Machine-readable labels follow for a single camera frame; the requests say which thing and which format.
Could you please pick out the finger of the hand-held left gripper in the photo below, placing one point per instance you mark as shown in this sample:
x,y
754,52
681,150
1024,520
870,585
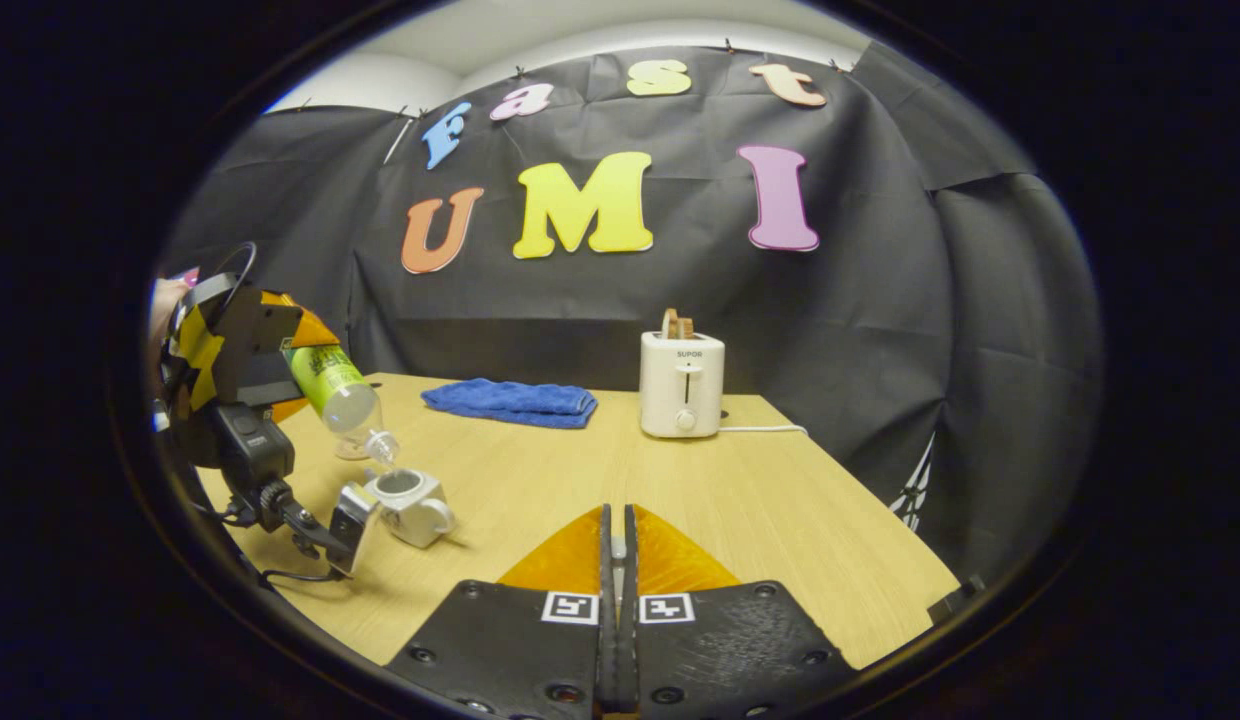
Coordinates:
x,y
255,345
288,410

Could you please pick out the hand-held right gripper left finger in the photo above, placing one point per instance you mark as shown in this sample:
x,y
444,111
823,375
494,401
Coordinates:
x,y
520,640

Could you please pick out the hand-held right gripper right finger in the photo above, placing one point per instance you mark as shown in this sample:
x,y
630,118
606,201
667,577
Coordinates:
x,y
720,640

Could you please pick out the clear green-label water bottle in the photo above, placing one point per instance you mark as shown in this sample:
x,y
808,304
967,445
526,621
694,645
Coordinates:
x,y
330,385

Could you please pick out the round cork coaster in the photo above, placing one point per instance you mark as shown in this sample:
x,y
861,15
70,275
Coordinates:
x,y
348,451

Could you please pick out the white ceramic teacup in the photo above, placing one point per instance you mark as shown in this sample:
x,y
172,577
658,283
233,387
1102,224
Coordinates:
x,y
415,510

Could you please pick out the blue towel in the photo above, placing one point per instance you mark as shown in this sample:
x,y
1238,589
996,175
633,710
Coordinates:
x,y
515,402

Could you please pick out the white toaster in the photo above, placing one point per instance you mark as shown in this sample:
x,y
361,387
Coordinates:
x,y
680,390

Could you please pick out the bread slice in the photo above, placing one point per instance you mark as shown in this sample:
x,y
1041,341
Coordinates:
x,y
677,324

